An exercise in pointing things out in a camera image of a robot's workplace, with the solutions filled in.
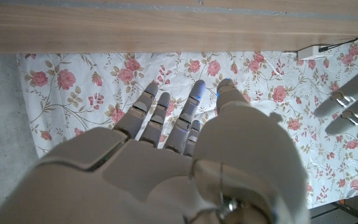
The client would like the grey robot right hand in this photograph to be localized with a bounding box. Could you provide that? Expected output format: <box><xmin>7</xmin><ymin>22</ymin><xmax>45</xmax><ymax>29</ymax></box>
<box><xmin>0</xmin><ymin>77</ymin><xmax>310</xmax><ymax>224</ymax></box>

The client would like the white power strip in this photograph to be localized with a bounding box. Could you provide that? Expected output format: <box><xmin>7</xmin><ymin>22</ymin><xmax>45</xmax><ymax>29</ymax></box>
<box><xmin>296</xmin><ymin>45</ymin><xmax>332</xmax><ymax>60</ymax></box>

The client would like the floral backdrop cloth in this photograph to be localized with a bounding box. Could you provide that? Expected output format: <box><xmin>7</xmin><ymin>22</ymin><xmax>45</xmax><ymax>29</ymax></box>
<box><xmin>16</xmin><ymin>32</ymin><xmax>358</xmax><ymax>209</ymax></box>

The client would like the black power strip cord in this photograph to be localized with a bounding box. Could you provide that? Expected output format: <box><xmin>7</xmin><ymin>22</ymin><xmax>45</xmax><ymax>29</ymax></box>
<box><xmin>318</xmin><ymin>37</ymin><xmax>358</xmax><ymax>53</ymax></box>

